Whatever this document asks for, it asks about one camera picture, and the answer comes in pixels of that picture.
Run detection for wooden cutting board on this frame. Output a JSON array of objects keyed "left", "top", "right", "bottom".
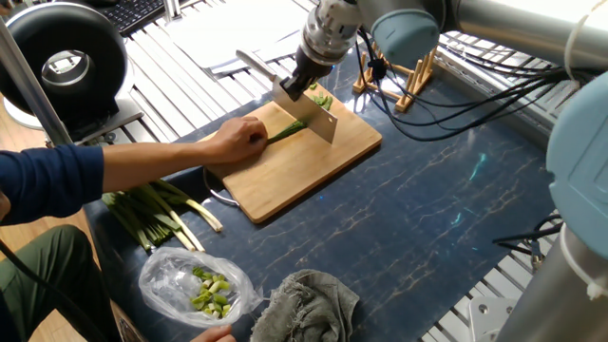
[{"left": 199, "top": 83, "right": 384, "bottom": 225}]

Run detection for person's left forearm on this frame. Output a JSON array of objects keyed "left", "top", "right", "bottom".
[{"left": 102, "top": 141, "right": 215, "bottom": 194}]

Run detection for steel cleaver knife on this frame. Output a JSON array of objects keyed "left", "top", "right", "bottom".
[{"left": 236, "top": 48, "right": 339, "bottom": 144}]

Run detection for person's left hand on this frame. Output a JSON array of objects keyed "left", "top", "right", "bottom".
[{"left": 203, "top": 115, "right": 270, "bottom": 166}]

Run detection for green trousers leg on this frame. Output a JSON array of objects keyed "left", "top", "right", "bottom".
[{"left": 0, "top": 225, "right": 120, "bottom": 342}]

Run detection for long green scallion leaves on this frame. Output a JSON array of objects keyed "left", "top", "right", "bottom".
[{"left": 266, "top": 120, "right": 308, "bottom": 145}]

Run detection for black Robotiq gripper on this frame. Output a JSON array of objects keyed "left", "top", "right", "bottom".
[{"left": 278, "top": 47, "right": 334, "bottom": 103}]

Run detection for aluminium frame post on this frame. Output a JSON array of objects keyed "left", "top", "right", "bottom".
[{"left": 0, "top": 18, "right": 72, "bottom": 146}]

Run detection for chopped scallion pieces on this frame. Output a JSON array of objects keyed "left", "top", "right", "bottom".
[
  {"left": 308, "top": 81, "right": 334, "bottom": 112},
  {"left": 189, "top": 266, "right": 233, "bottom": 318}
]

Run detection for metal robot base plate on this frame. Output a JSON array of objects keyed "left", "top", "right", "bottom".
[{"left": 467, "top": 296, "right": 519, "bottom": 342}]

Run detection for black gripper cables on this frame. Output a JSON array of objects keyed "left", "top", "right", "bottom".
[{"left": 353, "top": 26, "right": 599, "bottom": 143}]

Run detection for dark blue shirt sleeve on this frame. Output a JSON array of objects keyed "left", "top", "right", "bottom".
[{"left": 0, "top": 144, "right": 105, "bottom": 227}]

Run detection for clear plastic bag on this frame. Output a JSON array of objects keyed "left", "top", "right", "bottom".
[{"left": 138, "top": 246, "right": 264, "bottom": 329}]

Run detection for scallion stalk with white end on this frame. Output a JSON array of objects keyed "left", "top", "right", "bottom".
[
  {"left": 127, "top": 189, "right": 199, "bottom": 253},
  {"left": 154, "top": 179, "right": 225, "bottom": 234},
  {"left": 137, "top": 183, "right": 208, "bottom": 253}
]

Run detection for black computer keyboard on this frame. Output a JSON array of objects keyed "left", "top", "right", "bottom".
[{"left": 97, "top": 0, "right": 167, "bottom": 37}]

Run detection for wooden peg rack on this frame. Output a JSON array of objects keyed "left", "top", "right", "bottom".
[{"left": 351, "top": 42, "right": 441, "bottom": 114}]

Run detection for black ring light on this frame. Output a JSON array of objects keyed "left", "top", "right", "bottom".
[{"left": 0, "top": 2, "right": 145, "bottom": 143}]

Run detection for person's right hand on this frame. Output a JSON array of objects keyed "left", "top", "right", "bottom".
[{"left": 191, "top": 325, "right": 238, "bottom": 342}]

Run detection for grey-green cloth rag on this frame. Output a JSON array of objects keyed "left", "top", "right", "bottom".
[{"left": 250, "top": 269, "right": 361, "bottom": 342}]

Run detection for long black cable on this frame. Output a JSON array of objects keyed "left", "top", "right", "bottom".
[{"left": 0, "top": 239, "right": 104, "bottom": 342}]

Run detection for white paper sheets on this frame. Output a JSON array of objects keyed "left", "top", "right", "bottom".
[{"left": 163, "top": 0, "right": 343, "bottom": 77}]

